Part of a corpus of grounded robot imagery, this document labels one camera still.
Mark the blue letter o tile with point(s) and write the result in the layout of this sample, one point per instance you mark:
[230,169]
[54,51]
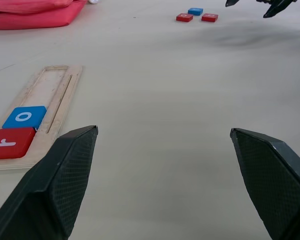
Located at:
[25,117]

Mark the wooden letter tray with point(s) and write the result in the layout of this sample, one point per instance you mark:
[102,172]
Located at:
[52,82]

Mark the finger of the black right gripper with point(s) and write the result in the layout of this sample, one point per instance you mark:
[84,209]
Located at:
[277,7]
[232,2]

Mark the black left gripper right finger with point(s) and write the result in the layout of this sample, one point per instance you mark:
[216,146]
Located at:
[277,190]

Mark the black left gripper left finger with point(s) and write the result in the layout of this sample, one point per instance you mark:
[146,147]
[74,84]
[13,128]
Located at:
[40,195]

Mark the pink fabric pouch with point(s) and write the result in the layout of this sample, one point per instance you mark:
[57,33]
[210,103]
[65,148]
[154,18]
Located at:
[32,15]

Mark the red letter r tile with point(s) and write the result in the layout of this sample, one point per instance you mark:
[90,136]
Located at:
[12,143]

